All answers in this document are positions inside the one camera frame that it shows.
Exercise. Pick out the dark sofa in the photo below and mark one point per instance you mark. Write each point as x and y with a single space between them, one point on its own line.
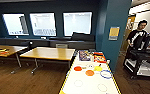
79 40

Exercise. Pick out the blue board game box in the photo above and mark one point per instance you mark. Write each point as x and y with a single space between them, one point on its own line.
85 55

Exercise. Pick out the red board game box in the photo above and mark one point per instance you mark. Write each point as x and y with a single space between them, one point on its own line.
99 57

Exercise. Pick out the low wooden table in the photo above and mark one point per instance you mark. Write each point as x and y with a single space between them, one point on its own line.
7 50
49 53

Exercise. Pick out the yellow round paddle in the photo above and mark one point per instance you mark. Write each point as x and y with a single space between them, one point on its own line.
98 68

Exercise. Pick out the white dining table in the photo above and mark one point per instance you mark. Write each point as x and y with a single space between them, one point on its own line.
89 83

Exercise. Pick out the person in black shirt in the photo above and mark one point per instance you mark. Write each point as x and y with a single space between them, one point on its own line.
137 36

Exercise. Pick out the black wheeled cart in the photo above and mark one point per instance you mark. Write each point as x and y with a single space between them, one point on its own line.
141 63

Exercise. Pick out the small colourful toy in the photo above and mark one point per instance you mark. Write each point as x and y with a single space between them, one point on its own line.
2 51

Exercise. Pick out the small yellow wall sign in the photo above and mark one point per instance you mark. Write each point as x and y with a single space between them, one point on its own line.
114 33

